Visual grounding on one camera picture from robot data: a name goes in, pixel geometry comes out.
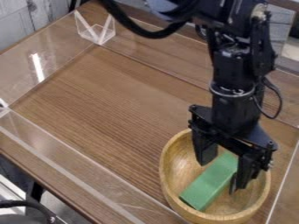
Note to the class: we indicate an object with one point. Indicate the clear acrylic tray wall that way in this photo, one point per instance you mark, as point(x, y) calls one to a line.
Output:
point(93, 152)

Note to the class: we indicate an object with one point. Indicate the black table leg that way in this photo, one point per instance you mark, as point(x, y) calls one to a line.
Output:
point(33, 195)

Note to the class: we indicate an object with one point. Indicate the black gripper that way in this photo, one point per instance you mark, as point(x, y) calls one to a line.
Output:
point(229, 124)

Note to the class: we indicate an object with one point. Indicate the green rectangular block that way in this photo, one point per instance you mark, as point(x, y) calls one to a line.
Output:
point(204, 189)

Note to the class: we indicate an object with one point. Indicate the brown wooden bowl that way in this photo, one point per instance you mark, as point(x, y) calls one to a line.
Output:
point(177, 171)

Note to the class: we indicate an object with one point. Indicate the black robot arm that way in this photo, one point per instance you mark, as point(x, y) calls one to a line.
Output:
point(243, 59)

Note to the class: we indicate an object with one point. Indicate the clear acrylic corner bracket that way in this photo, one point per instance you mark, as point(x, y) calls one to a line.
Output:
point(98, 34)

